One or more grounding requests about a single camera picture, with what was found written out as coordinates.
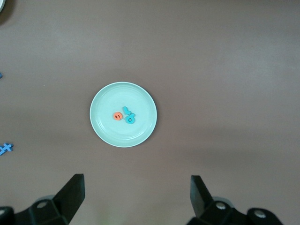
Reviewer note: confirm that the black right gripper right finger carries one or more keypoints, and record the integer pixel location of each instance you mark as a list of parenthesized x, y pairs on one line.
[(201, 198)]

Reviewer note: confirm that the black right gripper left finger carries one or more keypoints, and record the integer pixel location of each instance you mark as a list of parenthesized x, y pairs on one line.
[(68, 197)]

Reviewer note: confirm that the orange foam letter e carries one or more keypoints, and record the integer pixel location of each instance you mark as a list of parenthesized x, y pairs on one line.
[(114, 116)]

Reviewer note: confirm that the teal foam number nine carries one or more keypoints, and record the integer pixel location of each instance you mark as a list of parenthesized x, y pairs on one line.
[(127, 120)]

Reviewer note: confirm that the teal foam letter r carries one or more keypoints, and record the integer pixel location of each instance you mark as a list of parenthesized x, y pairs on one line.
[(126, 110)]

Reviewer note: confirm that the blue foam plus sign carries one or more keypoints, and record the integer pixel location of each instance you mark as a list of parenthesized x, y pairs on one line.
[(7, 147)]

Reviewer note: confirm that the pale green plate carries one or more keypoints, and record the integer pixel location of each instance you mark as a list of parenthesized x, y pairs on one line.
[(143, 105)]

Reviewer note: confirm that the brown table cover sheet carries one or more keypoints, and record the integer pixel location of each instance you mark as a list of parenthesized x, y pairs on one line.
[(211, 70)]

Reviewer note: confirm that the beige plate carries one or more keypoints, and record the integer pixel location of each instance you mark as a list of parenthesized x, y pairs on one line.
[(1, 4)]

